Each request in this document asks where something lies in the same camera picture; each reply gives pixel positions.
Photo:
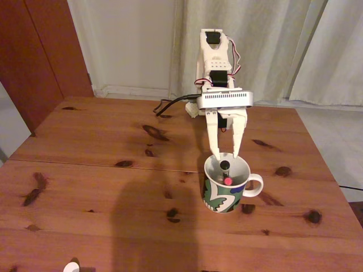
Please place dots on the white marker with black cap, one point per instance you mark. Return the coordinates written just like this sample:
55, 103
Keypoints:
225, 165

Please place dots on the brown wooden door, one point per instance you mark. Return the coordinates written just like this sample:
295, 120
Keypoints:
28, 56

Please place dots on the black pen with red end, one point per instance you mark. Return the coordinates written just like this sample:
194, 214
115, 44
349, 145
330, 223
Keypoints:
227, 180

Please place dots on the white curtain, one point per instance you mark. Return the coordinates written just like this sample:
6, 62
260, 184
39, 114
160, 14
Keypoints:
334, 62
269, 42

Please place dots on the white mug with green pattern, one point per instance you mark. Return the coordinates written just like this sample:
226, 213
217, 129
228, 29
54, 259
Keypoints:
224, 198

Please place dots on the silver camera box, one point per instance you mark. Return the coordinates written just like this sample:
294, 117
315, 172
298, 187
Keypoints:
225, 100

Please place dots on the small white round object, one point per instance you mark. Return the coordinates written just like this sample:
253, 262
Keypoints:
71, 267

